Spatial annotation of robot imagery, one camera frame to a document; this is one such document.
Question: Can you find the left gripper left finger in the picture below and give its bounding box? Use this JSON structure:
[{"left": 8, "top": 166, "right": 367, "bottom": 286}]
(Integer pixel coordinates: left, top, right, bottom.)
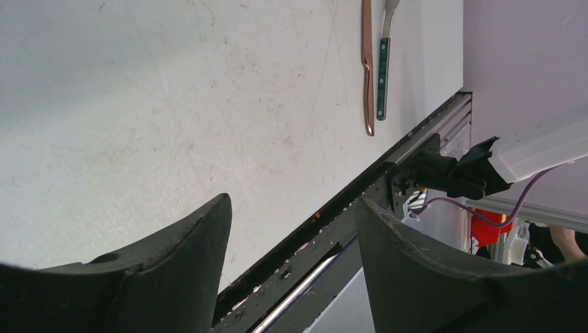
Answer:
[{"left": 1, "top": 194, "right": 232, "bottom": 332}]

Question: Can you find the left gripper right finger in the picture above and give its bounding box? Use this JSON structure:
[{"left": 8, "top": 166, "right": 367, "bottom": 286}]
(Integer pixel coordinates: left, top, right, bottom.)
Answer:
[{"left": 356, "top": 199, "right": 587, "bottom": 332}]

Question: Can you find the silver fork green handle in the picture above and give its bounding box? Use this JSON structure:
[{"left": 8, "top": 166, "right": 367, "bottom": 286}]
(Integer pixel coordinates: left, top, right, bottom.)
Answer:
[{"left": 376, "top": 0, "right": 400, "bottom": 121}]

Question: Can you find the person hand in background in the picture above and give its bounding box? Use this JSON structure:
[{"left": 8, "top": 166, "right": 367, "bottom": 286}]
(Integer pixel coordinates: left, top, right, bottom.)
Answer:
[{"left": 549, "top": 226, "right": 586, "bottom": 262}]

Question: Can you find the red object behind table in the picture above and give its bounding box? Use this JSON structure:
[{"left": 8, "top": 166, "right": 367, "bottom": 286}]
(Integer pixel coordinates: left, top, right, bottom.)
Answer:
[{"left": 471, "top": 209, "right": 512, "bottom": 248}]

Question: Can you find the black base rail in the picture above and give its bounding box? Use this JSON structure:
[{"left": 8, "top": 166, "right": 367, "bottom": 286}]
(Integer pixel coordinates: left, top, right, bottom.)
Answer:
[{"left": 211, "top": 133, "right": 442, "bottom": 333}]

